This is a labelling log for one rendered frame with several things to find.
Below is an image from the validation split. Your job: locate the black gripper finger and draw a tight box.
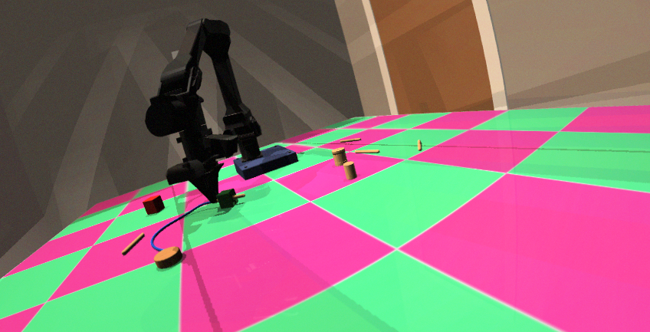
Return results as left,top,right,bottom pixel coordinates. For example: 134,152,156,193
210,163,225,196
190,169,217,203

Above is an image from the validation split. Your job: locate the small green block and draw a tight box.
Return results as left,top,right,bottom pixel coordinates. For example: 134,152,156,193
216,189,238,209

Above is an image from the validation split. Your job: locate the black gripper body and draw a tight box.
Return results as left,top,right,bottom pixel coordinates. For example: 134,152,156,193
166,125,231,185

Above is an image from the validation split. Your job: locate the round wooden button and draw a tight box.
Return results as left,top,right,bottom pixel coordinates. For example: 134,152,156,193
154,246,182,269

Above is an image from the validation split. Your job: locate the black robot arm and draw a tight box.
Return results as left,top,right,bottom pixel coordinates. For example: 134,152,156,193
145,18,263,163

